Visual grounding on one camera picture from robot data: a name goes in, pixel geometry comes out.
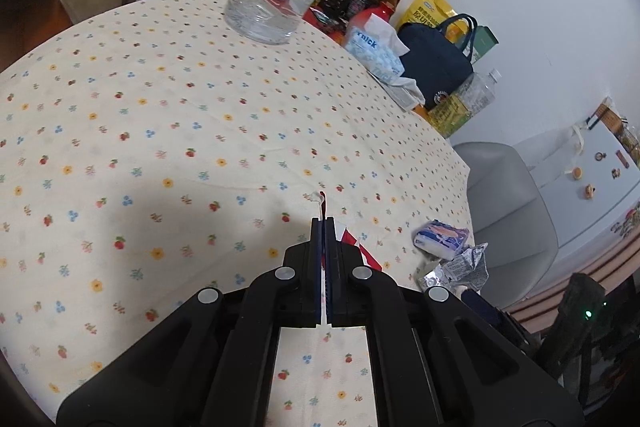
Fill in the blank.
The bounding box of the floral cream tablecloth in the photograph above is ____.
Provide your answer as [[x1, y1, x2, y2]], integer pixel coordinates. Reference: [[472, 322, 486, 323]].
[[0, 0, 473, 427]]

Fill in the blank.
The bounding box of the navy lunch bag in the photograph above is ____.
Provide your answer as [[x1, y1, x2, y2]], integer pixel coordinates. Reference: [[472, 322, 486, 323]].
[[398, 13, 478, 105]]

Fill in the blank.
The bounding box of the silver foil wrapper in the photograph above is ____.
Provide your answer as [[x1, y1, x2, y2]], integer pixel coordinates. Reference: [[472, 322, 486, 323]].
[[422, 242, 490, 293]]

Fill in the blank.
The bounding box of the grey plastic chair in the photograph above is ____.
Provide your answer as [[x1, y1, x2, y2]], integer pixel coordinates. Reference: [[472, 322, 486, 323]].
[[452, 142, 560, 308]]

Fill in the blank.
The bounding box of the white crumpled paper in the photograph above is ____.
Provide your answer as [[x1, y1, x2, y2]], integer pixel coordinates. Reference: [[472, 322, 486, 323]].
[[385, 77, 427, 110]]

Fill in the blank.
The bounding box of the white fridge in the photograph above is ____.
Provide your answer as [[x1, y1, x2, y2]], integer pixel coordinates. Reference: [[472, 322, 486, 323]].
[[515, 127, 640, 268]]

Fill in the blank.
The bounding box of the dark wire storage basket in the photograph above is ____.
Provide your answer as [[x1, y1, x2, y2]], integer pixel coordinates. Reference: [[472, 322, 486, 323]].
[[620, 117, 640, 148]]

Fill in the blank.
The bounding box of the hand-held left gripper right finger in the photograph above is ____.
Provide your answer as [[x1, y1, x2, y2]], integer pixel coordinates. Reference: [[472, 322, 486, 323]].
[[325, 217, 586, 427]]

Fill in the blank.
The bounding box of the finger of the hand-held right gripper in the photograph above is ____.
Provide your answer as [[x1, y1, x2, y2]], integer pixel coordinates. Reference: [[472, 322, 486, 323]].
[[460, 288, 538, 358]]

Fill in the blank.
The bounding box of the blue tissue box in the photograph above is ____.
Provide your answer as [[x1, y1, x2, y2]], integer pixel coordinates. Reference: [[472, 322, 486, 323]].
[[345, 13, 411, 85]]

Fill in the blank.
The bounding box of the tall green box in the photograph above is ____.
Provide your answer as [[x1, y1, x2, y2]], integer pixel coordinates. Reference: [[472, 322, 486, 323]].
[[467, 25, 499, 65]]

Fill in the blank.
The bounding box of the brown wicker basket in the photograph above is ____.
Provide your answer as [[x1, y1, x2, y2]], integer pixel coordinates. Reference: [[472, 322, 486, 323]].
[[587, 99, 626, 132]]

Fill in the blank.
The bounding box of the blue white packet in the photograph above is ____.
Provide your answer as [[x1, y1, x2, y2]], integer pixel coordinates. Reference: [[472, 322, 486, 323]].
[[412, 219, 471, 255]]

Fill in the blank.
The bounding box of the yellow snack packet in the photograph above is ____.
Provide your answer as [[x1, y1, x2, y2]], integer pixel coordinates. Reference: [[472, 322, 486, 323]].
[[395, 0, 458, 42]]

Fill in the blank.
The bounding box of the red bottle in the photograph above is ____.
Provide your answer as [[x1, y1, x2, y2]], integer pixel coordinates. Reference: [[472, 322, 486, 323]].
[[367, 0, 406, 20]]

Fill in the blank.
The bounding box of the cream cloth tote bag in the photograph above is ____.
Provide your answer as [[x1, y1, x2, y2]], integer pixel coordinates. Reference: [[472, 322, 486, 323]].
[[567, 119, 601, 175]]

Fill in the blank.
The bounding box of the cluster of fridge magnets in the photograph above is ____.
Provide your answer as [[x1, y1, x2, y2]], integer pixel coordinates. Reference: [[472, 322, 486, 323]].
[[607, 201, 640, 241]]

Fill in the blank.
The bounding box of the red white wrapper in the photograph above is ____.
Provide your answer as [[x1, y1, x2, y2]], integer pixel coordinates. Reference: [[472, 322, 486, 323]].
[[302, 190, 384, 328]]

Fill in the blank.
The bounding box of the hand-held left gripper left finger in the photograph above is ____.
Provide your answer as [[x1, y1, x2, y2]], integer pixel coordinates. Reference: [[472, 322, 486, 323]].
[[56, 217, 324, 427]]

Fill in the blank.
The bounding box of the yellow label drink bottle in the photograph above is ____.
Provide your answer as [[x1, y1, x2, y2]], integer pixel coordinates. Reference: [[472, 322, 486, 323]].
[[429, 68, 502, 138]]

